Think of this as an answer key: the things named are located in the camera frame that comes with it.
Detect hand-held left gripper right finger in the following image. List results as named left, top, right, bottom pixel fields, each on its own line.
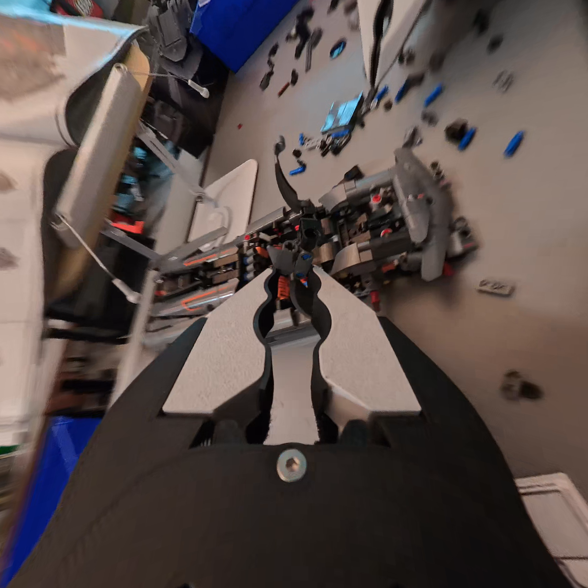
left=310, top=266, right=422, bottom=444

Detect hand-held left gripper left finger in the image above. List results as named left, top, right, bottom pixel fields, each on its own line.
left=162, top=269, right=276, bottom=444

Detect small grey lego sub-assembly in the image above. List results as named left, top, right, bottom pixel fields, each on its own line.
left=266, top=243, right=318, bottom=288

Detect grey lego car model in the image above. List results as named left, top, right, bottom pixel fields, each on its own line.
left=149, top=135, right=478, bottom=343

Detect scattered loose lego pieces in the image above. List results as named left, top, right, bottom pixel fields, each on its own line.
left=257, top=0, right=526, bottom=159

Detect blue printed lego tile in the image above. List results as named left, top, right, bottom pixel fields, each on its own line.
left=322, top=94, right=364, bottom=136

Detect dark grey lego connector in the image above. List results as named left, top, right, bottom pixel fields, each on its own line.
left=501, top=370, right=544, bottom=401

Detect black lego set box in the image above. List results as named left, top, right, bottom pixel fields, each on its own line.
left=147, top=0, right=230, bottom=157

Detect lego instruction booklet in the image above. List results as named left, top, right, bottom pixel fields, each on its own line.
left=0, top=14, right=148, bottom=414

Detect blue storage bin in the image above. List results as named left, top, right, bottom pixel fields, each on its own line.
left=190, top=0, right=299, bottom=74
left=0, top=416, right=103, bottom=588

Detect dark shelving unit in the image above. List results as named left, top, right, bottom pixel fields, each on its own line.
left=46, top=115, right=203, bottom=414

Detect wooden book stand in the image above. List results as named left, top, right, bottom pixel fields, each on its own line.
left=43, top=39, right=212, bottom=304

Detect white plastic tray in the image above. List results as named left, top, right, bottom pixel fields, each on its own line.
left=514, top=473, right=588, bottom=588

